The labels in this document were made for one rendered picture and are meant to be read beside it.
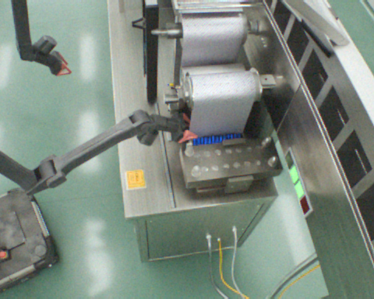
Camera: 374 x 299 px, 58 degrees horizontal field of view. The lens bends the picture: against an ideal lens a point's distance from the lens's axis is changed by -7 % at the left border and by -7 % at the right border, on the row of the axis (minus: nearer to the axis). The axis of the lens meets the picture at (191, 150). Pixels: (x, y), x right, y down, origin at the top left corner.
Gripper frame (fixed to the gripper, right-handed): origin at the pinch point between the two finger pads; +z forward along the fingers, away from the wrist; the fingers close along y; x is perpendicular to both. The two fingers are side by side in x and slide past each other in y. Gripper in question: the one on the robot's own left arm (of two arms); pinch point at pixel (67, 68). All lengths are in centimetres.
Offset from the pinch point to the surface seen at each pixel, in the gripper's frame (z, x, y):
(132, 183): 11, 3, -63
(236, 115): 22, -46, -65
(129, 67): 31.0, -14.7, -0.2
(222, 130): 27, -37, -63
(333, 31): -15, -88, -81
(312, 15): -24, -85, -78
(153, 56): 10.4, -34.9, -23.9
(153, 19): -5, -48, -23
